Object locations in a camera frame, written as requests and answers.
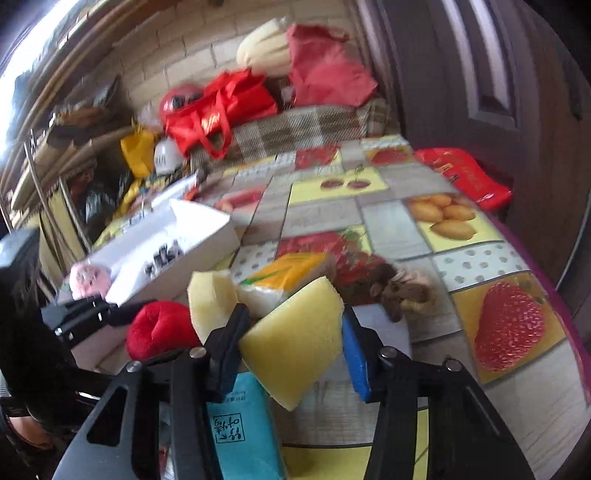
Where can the red plastic bag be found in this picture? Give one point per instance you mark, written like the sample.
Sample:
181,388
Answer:
464,172

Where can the cream foam roll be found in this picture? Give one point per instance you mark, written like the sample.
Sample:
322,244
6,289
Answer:
265,50

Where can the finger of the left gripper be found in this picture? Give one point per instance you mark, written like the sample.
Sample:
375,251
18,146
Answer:
118,316

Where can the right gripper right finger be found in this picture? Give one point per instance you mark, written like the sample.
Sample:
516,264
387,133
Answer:
361,347

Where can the wooden shelf rack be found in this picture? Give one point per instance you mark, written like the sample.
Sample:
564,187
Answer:
70,194

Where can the pink pig plush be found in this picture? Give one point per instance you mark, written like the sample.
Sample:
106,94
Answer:
89,279

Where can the plaid covered bench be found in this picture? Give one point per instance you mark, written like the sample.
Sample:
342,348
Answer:
300,129

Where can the person's left hand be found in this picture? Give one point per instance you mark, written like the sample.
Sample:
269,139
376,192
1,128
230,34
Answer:
31,432

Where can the dark red fabric bag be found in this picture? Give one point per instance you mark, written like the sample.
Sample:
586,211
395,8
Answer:
323,72

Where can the fruit print tablecloth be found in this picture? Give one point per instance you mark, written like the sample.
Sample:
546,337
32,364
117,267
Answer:
372,201

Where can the white helmet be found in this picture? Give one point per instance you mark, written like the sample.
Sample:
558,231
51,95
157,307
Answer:
167,158

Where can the yellow sponge piece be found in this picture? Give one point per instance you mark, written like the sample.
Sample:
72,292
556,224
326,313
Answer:
211,301

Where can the brown paper bag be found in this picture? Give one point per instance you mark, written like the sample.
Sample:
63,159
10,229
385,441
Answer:
76,123

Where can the yellow hexagonal sponge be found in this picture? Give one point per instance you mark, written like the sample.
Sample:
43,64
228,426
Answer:
290,348

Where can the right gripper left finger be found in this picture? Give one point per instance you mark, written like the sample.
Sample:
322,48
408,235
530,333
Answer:
224,356

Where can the red glossy tote bag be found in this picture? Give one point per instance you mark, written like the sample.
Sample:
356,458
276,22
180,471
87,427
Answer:
233,98

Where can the teal tissue pack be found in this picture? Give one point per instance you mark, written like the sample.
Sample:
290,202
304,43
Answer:
244,435

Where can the white shallow tray box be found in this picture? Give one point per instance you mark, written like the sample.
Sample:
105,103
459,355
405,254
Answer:
156,258

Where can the pink helmet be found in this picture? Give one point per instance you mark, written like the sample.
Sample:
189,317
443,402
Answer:
178,97

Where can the yellow tissue pack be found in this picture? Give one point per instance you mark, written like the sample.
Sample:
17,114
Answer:
269,287

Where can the brown wooden door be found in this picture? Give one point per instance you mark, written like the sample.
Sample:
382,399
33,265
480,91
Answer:
494,79

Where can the yellow shopping bag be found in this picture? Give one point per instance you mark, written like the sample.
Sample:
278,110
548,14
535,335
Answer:
138,150

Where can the red plush toy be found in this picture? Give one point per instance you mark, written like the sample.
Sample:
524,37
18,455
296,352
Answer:
160,327

